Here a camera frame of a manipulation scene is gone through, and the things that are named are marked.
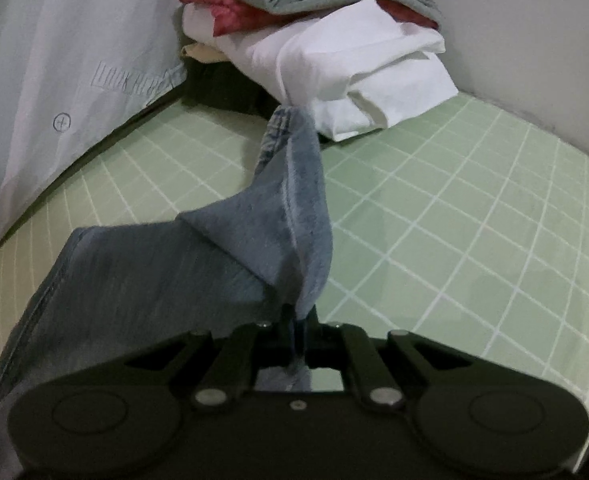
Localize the folded red garment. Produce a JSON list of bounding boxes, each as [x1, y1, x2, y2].
[[176, 0, 439, 37]]

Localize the folded white garment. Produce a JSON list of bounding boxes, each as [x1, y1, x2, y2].
[[182, 0, 459, 142]]

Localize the folded dark garment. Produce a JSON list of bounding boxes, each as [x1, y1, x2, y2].
[[180, 59, 278, 122]]

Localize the blue denim jeans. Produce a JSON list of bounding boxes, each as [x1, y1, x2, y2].
[[0, 105, 334, 480]]

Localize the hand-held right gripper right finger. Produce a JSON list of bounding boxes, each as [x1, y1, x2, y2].
[[294, 305, 463, 408]]

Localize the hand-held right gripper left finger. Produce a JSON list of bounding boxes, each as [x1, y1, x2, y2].
[[124, 304, 295, 408]]

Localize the white cloth with embossed print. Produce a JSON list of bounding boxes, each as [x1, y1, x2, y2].
[[0, 0, 191, 263]]

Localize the folded beige garment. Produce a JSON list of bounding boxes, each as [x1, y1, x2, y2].
[[182, 43, 231, 65]]

